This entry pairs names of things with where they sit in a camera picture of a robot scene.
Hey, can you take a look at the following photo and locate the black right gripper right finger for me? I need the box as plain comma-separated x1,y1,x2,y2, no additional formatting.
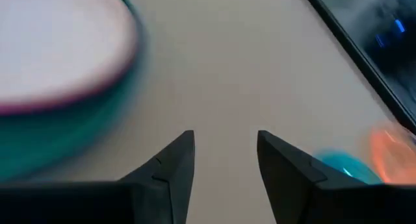
257,130,416,224

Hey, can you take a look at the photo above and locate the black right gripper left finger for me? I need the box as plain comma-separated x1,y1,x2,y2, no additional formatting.
0,130,196,224

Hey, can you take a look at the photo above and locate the green transparent plastic plate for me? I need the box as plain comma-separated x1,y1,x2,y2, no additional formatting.
313,148,384,186

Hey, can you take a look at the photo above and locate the pink transparent plastic plate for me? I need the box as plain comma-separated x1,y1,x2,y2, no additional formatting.
369,125,416,185

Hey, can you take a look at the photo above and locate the large teal plastic plate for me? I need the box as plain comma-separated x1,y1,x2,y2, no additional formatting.
0,0,150,182

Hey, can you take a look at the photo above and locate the large grey plastic plate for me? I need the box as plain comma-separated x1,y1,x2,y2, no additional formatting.
0,0,139,116

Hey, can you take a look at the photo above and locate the black table frame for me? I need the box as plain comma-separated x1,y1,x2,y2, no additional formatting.
300,0,416,136

